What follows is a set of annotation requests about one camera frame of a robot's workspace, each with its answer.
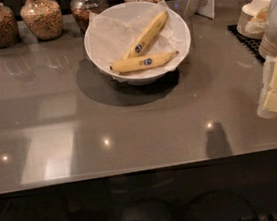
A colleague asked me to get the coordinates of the yellow banana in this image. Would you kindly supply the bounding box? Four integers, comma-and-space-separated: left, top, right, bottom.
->
110, 51, 178, 73
122, 10, 168, 60

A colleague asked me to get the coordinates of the white bowl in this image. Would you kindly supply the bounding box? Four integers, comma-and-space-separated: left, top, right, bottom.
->
79, 0, 197, 92

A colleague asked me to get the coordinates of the black rubber mat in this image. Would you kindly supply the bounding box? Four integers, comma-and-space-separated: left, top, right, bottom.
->
227, 24, 265, 64

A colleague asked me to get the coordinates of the white paper liner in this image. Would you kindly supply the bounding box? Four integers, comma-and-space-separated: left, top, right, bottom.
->
84, 0, 188, 86

